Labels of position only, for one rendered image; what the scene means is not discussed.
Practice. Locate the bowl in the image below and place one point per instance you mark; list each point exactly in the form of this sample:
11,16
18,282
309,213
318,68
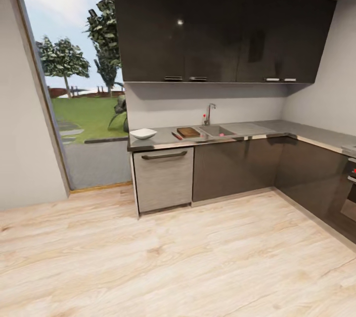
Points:
143,134

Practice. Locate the cabinet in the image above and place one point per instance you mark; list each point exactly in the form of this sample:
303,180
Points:
179,41
282,41

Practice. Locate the oven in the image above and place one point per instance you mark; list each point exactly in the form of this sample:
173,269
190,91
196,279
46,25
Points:
343,204

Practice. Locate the dishwasher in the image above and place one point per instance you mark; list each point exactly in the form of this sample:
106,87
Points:
163,177

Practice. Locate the drop in sink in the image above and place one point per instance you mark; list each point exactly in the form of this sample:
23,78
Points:
234,129

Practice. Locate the cutting board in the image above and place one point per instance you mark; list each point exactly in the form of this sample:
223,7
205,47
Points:
188,132

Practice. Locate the fixed window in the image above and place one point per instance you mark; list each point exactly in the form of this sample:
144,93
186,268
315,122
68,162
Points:
75,49

